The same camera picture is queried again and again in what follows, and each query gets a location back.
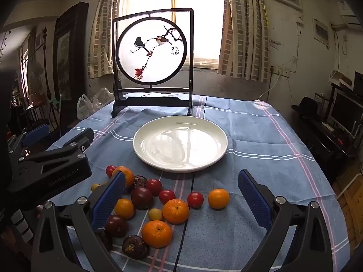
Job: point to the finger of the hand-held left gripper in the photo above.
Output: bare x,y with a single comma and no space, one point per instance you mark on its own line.
82,140
35,134

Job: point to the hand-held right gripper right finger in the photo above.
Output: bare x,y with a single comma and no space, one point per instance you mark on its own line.
253,201

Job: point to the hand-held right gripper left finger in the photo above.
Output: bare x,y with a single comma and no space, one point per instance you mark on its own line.
109,198

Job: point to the smooth orange tomato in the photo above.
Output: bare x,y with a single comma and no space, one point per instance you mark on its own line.
124,208
218,198

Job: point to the dark purple tomato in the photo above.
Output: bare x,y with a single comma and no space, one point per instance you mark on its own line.
141,197
116,225

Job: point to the dark water chestnut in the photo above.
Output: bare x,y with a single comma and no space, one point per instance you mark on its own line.
105,239
135,247
139,181

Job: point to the small olive-brown fruit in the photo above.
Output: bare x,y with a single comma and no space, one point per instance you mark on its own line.
155,214

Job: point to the red cherry tomato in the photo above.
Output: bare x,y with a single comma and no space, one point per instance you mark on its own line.
154,186
166,196
195,199
110,170

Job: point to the tangerine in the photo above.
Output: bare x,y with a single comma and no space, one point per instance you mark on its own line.
129,175
175,211
156,233

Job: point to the white round plate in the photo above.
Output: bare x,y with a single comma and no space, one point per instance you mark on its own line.
181,144

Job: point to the small yellow tomato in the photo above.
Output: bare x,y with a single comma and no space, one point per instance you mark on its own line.
95,187

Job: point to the white plastic bag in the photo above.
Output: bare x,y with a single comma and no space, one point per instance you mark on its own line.
86,107

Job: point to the clear plastic bag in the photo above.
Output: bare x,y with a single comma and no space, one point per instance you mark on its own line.
103,97

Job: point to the blue striped tablecloth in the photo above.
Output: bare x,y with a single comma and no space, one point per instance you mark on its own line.
255,147

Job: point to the dark wooden desk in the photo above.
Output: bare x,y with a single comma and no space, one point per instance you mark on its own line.
326,147

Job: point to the cardboard box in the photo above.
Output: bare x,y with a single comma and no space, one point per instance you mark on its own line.
351,209

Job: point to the brick pattern curtain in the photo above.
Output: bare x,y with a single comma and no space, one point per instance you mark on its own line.
244,34
102,34

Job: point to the black hat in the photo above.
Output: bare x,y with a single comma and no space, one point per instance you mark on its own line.
307,106

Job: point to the bird painting table screen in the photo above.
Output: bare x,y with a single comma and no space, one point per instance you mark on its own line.
153,53

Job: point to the computer monitor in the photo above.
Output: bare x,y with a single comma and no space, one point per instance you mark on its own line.
341,113

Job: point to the black speaker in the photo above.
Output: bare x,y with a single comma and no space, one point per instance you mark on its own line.
358,80

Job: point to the bright window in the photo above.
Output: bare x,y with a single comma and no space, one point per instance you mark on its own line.
204,19

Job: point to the white air conditioner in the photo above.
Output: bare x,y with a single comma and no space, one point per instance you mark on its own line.
347,14

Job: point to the white wall socket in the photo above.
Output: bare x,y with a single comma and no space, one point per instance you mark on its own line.
279,70

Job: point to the small white wall frame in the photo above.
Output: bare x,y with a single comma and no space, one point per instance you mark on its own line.
321,31

